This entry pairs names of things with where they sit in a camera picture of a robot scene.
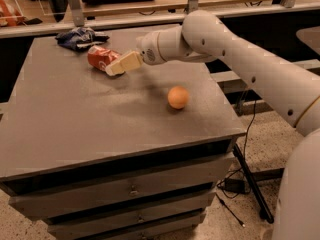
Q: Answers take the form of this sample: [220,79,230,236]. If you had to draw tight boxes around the blue chip bag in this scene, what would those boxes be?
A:
[55,27,109,51]

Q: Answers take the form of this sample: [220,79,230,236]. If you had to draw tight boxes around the red coke can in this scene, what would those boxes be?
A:
[87,45,120,71]

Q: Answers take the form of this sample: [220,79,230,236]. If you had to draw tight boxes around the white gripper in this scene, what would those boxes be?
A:
[105,32,165,76]

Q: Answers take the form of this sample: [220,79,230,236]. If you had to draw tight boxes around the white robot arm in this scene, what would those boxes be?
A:
[106,10,320,240]

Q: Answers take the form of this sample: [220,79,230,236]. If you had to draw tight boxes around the metal shelf rail frame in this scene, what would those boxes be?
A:
[0,0,320,40]

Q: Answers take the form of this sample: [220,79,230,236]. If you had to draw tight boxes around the grey drawer cabinet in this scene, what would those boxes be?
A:
[0,37,245,240]

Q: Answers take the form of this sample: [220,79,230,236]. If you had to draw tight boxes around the black metal stand leg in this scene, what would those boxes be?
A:
[233,145,284,224]

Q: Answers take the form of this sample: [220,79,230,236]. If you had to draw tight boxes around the black power adapter with cable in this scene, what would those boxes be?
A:
[215,98,261,228]

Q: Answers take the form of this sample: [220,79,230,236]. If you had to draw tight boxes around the orange white object on shelf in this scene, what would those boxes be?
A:
[0,0,25,27]

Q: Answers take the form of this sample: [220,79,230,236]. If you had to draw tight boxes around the orange fruit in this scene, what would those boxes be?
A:
[167,86,189,109]

